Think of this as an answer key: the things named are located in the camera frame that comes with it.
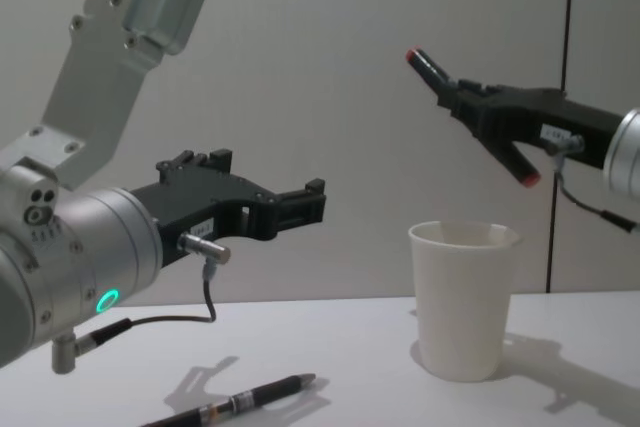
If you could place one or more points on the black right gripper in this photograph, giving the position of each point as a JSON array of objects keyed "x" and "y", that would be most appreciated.
[{"x": 540, "y": 117}]

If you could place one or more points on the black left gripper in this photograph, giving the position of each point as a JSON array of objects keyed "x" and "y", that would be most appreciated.
[{"x": 210, "y": 202}]

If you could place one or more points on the black marker with red ends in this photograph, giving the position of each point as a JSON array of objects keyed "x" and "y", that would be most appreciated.
[{"x": 520, "y": 167}]

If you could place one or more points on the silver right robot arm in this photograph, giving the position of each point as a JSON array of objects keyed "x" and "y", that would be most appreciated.
[{"x": 625, "y": 152}]

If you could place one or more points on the white paper cup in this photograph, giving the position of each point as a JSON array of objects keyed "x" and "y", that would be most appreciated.
[{"x": 462, "y": 302}]

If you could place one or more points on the black ballpoint pen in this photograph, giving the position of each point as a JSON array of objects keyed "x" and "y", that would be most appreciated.
[{"x": 250, "y": 397}]

